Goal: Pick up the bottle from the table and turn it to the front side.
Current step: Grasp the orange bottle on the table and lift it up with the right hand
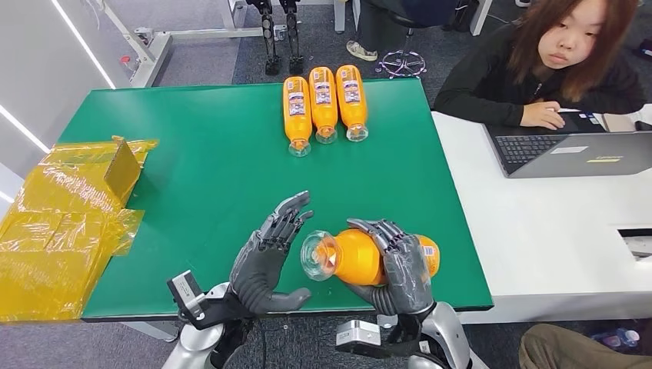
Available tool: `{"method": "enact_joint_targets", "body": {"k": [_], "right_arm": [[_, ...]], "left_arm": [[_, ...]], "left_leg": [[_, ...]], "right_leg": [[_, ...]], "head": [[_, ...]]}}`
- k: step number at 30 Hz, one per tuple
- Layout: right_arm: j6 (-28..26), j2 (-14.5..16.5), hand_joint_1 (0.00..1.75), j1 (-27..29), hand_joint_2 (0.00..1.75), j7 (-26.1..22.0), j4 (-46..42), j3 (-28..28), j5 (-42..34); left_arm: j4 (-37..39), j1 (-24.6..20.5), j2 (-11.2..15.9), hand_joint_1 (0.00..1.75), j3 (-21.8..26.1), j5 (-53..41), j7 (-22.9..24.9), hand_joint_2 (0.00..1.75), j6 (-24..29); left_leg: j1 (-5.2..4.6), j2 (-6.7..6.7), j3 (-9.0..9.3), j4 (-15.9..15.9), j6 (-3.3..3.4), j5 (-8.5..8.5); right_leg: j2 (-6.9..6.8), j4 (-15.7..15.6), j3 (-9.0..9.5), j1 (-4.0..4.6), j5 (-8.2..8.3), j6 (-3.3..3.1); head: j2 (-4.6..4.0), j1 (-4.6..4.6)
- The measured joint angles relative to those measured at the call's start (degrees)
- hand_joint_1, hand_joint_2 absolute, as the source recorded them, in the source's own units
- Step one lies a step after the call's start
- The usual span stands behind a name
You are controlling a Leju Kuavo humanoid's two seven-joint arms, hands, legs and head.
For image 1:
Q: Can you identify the white desk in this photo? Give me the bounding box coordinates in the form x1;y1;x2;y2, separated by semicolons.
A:
412;104;652;348

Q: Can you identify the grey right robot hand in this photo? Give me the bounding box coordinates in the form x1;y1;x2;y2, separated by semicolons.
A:
342;218;438;317

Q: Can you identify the grey laptop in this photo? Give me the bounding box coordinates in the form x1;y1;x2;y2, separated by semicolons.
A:
482;111;652;179

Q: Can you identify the orange juice bottle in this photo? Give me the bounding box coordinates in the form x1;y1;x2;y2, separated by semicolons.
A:
308;66;339;145
334;64;370;143
300;228;442;288
282;75;313;158

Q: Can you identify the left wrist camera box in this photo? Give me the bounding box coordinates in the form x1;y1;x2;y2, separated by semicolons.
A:
166;270;208;321

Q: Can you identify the green table mat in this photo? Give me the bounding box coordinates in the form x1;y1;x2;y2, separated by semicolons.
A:
57;78;495;323

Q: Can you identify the black robot leg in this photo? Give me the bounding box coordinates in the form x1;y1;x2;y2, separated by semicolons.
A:
245;0;281;78
278;0;305;76

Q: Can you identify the yellow film wrapped box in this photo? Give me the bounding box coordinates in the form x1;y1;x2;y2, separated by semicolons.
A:
0;135;160;325

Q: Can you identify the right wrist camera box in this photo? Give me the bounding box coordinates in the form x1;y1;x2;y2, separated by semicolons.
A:
334;319;384;356

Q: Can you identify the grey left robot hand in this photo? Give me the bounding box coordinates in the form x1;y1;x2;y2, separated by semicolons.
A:
228;191;316;316

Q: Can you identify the clear water bottle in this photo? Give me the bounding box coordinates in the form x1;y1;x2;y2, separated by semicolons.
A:
592;327;642;354

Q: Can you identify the person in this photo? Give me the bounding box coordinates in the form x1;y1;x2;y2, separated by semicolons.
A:
518;324;652;369
345;0;406;63

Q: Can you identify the office chair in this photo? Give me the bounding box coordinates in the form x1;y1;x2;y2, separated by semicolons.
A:
375;0;458;80

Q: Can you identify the white metal frame stand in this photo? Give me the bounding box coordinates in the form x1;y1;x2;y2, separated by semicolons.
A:
94;0;288;90

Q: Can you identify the beige notebook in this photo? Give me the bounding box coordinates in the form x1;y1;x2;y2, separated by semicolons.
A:
601;112;637;134

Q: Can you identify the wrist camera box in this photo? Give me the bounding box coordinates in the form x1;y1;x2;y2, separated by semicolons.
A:
334;319;384;356
166;270;208;321

